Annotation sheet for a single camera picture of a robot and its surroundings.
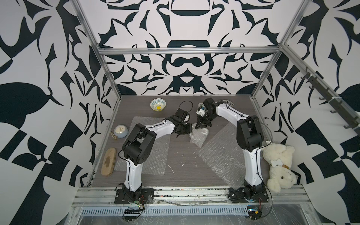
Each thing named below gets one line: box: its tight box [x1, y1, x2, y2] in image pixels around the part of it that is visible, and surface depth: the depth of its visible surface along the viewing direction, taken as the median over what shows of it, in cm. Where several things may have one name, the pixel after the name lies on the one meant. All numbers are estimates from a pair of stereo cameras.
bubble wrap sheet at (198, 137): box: [189, 122, 209, 149], surface depth 92 cm
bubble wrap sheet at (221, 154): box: [197, 121, 246, 188], surface depth 88 cm
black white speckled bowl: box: [222, 99, 235, 109], surface depth 113 cm
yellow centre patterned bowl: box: [150, 97, 167, 112], surface depth 114 cm
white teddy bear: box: [262, 142, 298, 194], surface depth 79 cm
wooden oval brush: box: [101, 147, 117, 176], surface depth 83 cm
